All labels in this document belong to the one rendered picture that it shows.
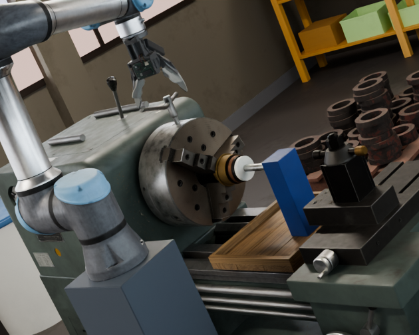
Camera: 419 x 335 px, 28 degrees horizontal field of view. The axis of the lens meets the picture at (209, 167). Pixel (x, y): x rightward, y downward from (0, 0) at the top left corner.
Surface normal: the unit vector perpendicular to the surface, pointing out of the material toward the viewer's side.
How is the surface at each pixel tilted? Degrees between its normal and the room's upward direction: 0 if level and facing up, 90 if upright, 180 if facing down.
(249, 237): 0
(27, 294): 94
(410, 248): 0
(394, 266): 0
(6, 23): 75
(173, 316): 90
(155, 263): 90
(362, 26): 90
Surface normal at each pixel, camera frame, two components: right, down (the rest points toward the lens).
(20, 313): -0.07, 0.40
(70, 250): -0.63, 0.47
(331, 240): -0.39, -0.88
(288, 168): 0.67, -0.06
